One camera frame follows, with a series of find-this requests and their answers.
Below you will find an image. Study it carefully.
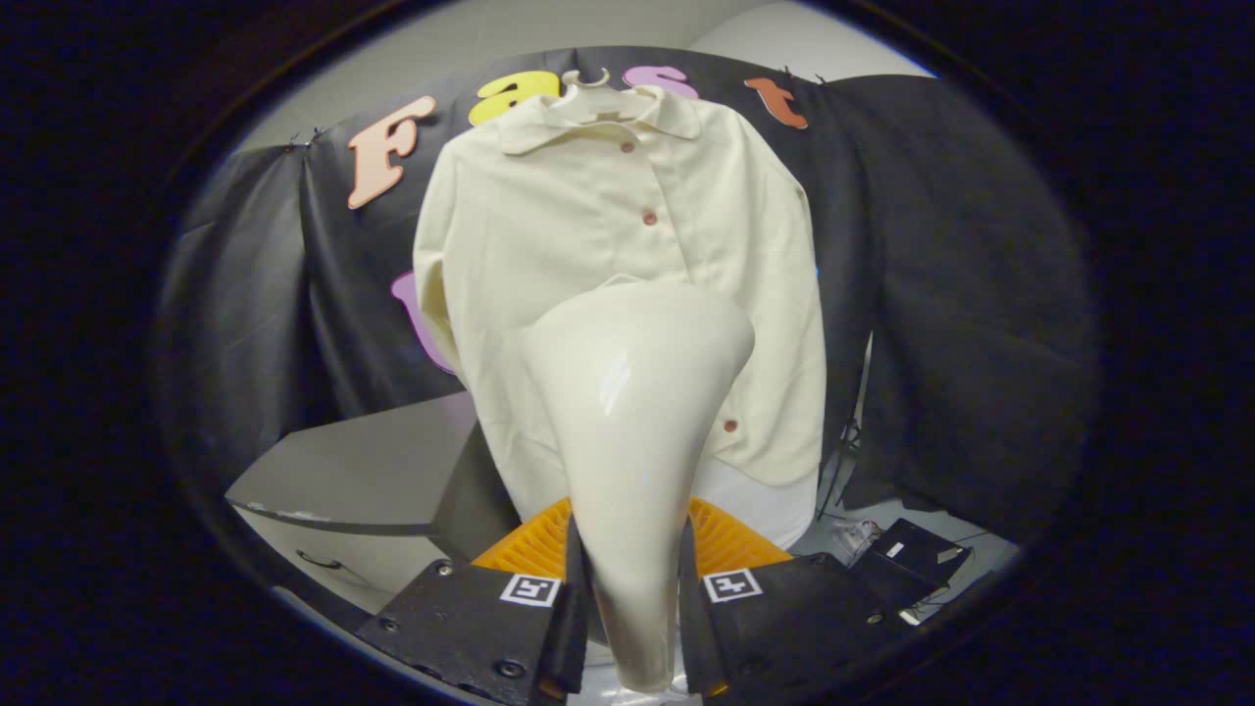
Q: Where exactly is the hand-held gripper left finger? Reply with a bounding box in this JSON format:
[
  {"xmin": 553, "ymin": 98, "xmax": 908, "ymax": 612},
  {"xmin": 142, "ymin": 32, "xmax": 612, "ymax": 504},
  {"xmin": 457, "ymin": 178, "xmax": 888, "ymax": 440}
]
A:
[{"xmin": 355, "ymin": 495, "xmax": 591, "ymax": 706}]

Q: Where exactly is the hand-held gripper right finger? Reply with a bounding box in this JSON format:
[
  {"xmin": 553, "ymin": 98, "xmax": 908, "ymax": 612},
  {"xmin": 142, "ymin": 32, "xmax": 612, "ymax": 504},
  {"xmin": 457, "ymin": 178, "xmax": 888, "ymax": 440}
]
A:
[{"xmin": 678, "ymin": 495, "xmax": 913, "ymax": 699}]

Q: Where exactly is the white garment steamer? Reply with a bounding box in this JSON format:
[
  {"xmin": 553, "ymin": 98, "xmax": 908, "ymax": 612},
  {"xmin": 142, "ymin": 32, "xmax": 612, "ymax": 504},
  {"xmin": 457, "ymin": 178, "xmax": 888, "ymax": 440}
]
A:
[{"xmin": 520, "ymin": 282, "xmax": 756, "ymax": 693}]

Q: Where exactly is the cream button-up shirt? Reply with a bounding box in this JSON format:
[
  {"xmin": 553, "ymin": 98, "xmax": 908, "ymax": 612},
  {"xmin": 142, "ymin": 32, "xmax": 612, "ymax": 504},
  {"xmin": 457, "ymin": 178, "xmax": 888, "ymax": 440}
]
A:
[{"xmin": 413, "ymin": 83, "xmax": 828, "ymax": 521}]

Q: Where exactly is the white clothes hanger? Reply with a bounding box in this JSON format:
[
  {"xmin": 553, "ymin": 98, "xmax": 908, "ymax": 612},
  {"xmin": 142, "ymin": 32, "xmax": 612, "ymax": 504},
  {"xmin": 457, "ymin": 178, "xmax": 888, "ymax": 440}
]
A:
[{"xmin": 559, "ymin": 69, "xmax": 653, "ymax": 104}]

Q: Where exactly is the white dress form stand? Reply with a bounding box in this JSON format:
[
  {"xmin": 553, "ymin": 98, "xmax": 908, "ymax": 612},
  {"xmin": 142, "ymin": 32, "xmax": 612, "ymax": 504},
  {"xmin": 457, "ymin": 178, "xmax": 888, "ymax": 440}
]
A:
[{"xmin": 691, "ymin": 456, "xmax": 820, "ymax": 550}]

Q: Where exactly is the black box device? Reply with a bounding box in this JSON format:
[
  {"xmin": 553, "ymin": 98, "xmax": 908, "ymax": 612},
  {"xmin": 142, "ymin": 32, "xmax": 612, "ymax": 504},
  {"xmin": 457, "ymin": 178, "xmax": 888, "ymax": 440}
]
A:
[{"xmin": 848, "ymin": 518, "xmax": 974, "ymax": 619}]

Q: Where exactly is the grey drawer cabinet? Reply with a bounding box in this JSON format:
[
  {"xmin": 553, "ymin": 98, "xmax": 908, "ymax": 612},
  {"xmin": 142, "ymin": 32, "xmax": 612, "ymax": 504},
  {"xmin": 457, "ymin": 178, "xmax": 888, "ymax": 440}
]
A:
[{"xmin": 226, "ymin": 392, "xmax": 521, "ymax": 614}]

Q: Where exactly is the black backdrop cloth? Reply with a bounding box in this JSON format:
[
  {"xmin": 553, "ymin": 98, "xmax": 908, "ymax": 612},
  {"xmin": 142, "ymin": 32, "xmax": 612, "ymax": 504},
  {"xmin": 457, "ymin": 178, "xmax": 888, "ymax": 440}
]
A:
[{"xmin": 157, "ymin": 47, "xmax": 1099, "ymax": 540}]

